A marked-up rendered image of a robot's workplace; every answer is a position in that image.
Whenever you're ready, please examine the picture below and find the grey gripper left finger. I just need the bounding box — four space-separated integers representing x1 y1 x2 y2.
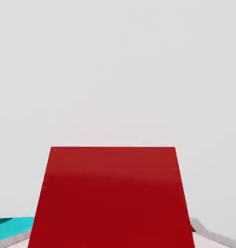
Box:
0 231 31 248

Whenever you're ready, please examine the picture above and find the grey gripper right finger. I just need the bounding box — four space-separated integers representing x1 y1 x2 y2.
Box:
189 218 236 248

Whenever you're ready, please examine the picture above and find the small red cube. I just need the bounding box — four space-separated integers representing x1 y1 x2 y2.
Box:
28 146 195 248

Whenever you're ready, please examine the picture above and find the small cyan cube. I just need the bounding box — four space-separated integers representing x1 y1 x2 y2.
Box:
0 216 35 244

